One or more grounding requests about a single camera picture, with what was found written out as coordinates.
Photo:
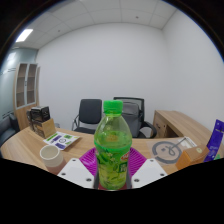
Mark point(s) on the white and pink mug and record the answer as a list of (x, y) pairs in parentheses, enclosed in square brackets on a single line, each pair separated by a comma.
[(51, 158)]

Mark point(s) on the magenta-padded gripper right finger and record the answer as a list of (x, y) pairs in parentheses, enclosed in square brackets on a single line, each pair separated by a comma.
[(149, 170)]

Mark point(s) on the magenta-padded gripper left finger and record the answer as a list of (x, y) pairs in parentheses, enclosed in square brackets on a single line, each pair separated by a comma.
[(74, 171)]

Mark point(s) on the black visitor chair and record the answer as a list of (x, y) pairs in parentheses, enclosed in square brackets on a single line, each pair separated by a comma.
[(90, 111)]

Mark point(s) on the small dark brown box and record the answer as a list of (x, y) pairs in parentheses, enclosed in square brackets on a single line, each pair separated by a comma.
[(29, 120)]

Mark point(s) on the wooden side desk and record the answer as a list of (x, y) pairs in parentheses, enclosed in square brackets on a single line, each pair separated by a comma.
[(180, 123)]

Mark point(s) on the black cardboard box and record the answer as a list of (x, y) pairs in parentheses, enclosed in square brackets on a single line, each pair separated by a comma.
[(40, 113)]

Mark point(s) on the black mesh office chair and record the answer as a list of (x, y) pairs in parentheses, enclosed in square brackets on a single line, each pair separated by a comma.
[(142, 113)]

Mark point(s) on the purple pouch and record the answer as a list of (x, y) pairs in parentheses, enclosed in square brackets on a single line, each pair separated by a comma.
[(215, 140)]

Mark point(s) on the grey backpack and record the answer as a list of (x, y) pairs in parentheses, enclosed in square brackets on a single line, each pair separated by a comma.
[(133, 116)]

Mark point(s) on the wooden shelf cabinet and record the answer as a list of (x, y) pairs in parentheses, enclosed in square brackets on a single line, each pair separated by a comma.
[(26, 100)]

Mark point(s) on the printed white leaflet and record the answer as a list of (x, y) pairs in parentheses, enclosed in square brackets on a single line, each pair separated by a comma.
[(61, 140)]

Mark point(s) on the black leather sofa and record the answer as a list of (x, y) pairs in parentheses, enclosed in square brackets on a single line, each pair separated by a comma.
[(6, 131)]

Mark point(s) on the green drink bottle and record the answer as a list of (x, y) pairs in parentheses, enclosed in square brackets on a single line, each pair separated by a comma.
[(112, 150)]

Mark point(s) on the brown cardboard carton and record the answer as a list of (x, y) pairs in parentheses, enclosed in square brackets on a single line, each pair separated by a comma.
[(45, 128)]

